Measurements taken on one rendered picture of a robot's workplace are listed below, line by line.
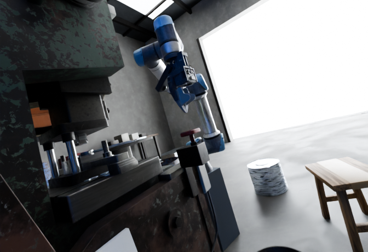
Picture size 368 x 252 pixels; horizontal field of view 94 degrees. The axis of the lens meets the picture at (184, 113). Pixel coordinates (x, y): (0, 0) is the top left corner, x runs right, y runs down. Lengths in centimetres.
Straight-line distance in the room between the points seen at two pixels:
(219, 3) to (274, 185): 507
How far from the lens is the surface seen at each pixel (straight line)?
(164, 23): 70
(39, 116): 108
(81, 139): 72
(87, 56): 64
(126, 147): 78
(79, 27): 69
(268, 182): 178
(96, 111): 71
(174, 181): 64
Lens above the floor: 77
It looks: 5 degrees up
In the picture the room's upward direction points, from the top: 16 degrees counter-clockwise
